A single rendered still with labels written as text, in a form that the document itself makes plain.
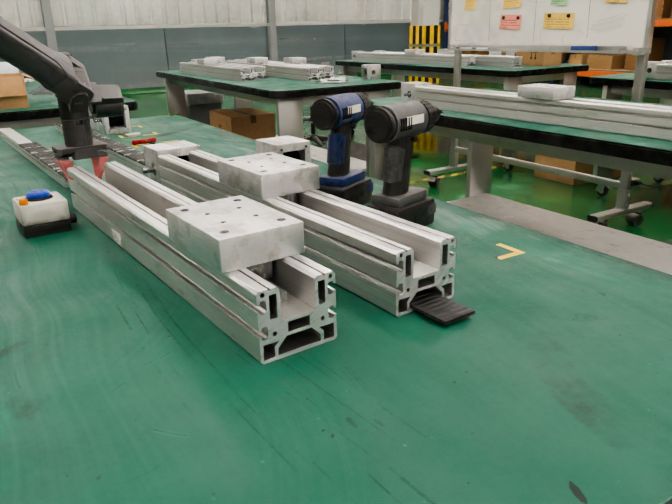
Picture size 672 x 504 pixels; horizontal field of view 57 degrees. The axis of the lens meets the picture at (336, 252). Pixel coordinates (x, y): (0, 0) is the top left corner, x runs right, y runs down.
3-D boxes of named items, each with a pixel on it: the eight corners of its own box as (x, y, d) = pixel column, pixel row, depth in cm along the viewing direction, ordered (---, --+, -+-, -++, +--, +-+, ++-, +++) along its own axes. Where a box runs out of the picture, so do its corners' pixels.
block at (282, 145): (249, 180, 148) (246, 140, 145) (290, 173, 154) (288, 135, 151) (269, 188, 141) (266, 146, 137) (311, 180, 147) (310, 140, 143)
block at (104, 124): (92, 132, 225) (87, 105, 222) (123, 129, 231) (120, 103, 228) (99, 136, 217) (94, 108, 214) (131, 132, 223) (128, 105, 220)
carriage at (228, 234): (170, 258, 83) (164, 208, 80) (245, 241, 88) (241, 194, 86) (223, 296, 70) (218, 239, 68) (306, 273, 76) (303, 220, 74)
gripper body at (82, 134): (109, 152, 135) (104, 117, 132) (60, 158, 129) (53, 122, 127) (100, 148, 140) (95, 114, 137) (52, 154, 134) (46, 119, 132)
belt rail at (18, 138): (-1, 137, 220) (-3, 128, 219) (11, 136, 222) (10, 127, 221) (65, 188, 146) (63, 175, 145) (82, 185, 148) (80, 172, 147)
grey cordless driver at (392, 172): (358, 233, 109) (357, 105, 101) (421, 208, 123) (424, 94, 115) (394, 241, 104) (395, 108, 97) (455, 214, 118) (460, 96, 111)
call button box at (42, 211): (17, 228, 116) (10, 196, 114) (71, 219, 121) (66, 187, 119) (25, 239, 110) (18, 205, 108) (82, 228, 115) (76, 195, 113)
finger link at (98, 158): (114, 189, 137) (107, 146, 134) (80, 194, 133) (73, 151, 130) (104, 183, 143) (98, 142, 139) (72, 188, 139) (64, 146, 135)
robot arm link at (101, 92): (59, 59, 124) (71, 95, 122) (118, 56, 130) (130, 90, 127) (58, 97, 134) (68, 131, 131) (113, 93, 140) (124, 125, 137)
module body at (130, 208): (73, 208, 129) (66, 167, 126) (121, 200, 134) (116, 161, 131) (261, 365, 67) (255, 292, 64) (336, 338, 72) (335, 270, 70)
